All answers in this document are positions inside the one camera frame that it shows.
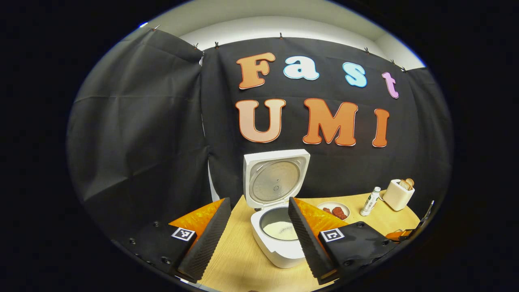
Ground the white rice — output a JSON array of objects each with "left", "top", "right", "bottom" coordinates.
[{"left": 263, "top": 221, "right": 298, "bottom": 240}]

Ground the white drink bottle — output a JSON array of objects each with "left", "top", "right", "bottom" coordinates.
[{"left": 360, "top": 187, "right": 382, "bottom": 217}]

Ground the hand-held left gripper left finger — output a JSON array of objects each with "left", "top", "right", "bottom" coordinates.
[{"left": 112, "top": 198, "right": 232, "bottom": 283}]

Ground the black backdrop cloth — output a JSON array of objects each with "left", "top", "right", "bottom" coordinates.
[{"left": 67, "top": 26, "right": 453, "bottom": 244}]

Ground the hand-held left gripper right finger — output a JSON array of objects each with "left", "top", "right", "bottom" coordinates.
[{"left": 288, "top": 197, "right": 400, "bottom": 285}]

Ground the white round plate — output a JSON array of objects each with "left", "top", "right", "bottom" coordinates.
[{"left": 316, "top": 202, "right": 351, "bottom": 221}]

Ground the white toaster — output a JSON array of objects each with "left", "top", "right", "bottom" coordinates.
[{"left": 382, "top": 179, "right": 415, "bottom": 211}]

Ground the white rice cooker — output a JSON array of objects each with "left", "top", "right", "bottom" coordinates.
[{"left": 242, "top": 149, "right": 313, "bottom": 269}]

